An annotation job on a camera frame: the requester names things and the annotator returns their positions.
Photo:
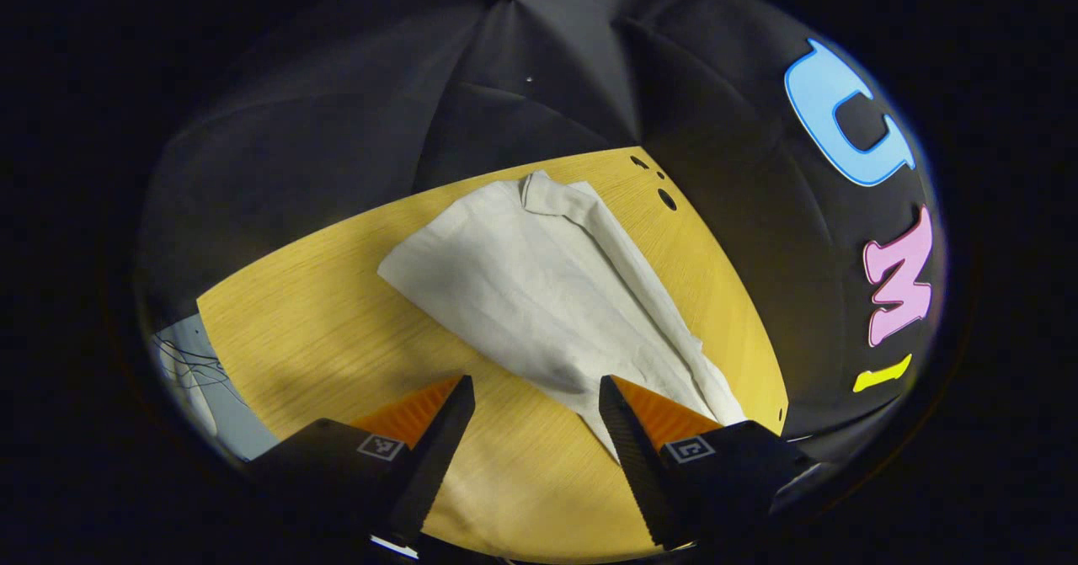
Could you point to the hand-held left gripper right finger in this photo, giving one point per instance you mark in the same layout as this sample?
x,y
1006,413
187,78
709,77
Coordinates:
x,y
632,455

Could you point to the black backdrop cloth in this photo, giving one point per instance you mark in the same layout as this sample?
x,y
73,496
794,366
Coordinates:
x,y
337,110

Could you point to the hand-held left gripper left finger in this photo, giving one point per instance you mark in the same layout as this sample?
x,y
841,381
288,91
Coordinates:
x,y
438,455

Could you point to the white jeans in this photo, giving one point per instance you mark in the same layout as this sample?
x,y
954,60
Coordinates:
x,y
522,287

